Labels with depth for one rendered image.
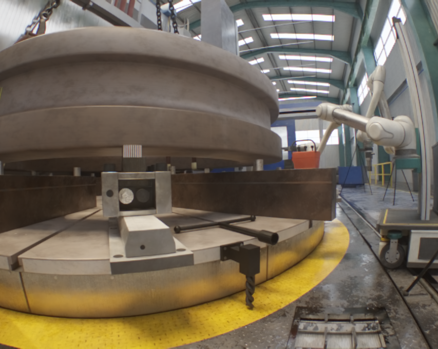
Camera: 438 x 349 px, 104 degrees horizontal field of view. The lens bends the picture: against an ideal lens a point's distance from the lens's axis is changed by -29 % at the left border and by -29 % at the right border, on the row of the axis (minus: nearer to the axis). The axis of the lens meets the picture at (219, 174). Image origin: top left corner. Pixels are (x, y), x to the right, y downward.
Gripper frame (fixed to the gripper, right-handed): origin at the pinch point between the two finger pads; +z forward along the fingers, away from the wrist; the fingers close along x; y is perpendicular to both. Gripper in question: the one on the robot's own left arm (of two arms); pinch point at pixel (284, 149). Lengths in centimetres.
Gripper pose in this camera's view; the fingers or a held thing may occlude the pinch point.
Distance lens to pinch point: 251.3
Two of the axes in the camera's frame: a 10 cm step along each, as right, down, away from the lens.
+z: -8.7, 0.3, 5.0
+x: -5.0, 0.0, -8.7
